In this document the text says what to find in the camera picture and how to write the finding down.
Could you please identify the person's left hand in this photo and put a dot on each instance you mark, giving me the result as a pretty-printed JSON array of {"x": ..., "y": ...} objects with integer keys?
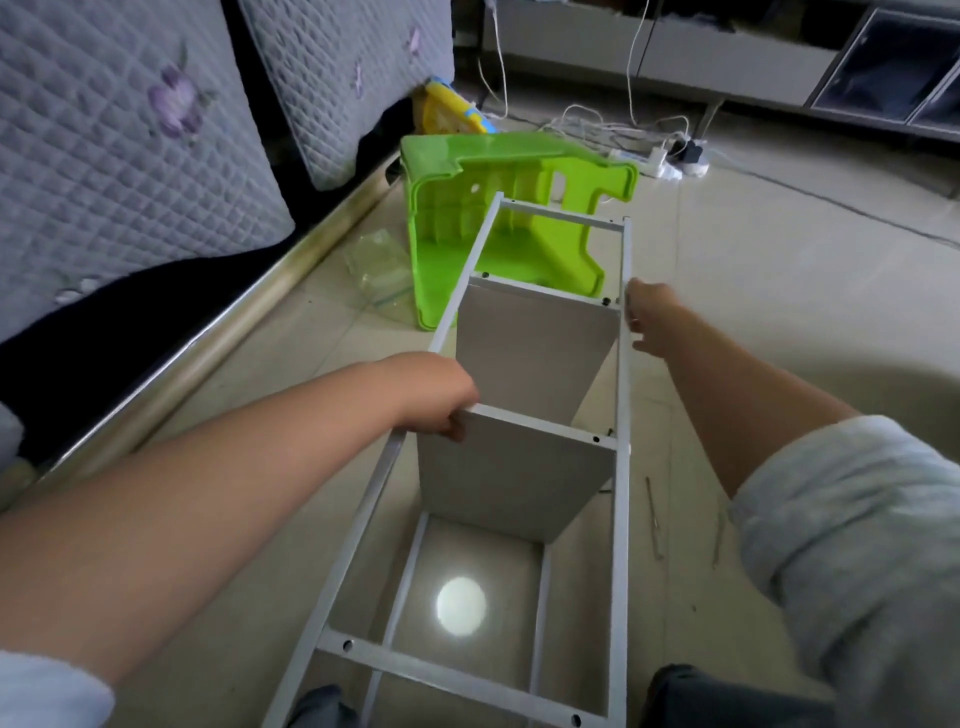
[{"x": 428, "y": 393}]

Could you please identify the person's right hand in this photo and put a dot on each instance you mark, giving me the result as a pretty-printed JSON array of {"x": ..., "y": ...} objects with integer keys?
[{"x": 648, "y": 315}]

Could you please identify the white wooden board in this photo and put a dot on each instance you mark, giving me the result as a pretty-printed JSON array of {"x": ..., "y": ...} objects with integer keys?
[
  {"x": 510, "y": 473},
  {"x": 533, "y": 345}
]

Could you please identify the clear plastic screw bag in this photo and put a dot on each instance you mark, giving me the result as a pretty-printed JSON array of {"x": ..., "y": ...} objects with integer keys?
[{"x": 378, "y": 267}]

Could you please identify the person's left forearm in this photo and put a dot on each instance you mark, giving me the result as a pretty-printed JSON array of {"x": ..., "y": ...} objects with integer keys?
[{"x": 180, "y": 510}]

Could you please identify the person's white shirt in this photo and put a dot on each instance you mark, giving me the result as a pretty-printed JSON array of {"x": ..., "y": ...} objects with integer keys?
[{"x": 870, "y": 555}]

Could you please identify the white power strip with plugs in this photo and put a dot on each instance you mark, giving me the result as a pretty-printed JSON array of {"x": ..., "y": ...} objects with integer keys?
[{"x": 687, "y": 155}]

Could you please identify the long white power strip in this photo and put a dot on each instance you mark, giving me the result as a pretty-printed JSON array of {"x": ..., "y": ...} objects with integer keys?
[{"x": 638, "y": 150}]

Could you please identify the green plastic stool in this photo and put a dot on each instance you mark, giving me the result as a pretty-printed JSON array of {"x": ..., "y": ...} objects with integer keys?
[{"x": 495, "y": 210}]

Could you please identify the grey marble TV cabinet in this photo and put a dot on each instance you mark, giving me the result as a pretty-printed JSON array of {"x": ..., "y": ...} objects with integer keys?
[{"x": 750, "y": 53}]

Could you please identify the yellow plastic basket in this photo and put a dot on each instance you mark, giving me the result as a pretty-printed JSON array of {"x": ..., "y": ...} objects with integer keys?
[{"x": 447, "y": 108}]

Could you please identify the grey textured furniture cover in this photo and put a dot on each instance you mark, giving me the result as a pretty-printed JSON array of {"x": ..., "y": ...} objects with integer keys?
[{"x": 120, "y": 150}]

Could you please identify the chrome metal base rail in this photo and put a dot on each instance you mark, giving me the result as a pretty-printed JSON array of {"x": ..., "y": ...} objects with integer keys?
[{"x": 210, "y": 338}]

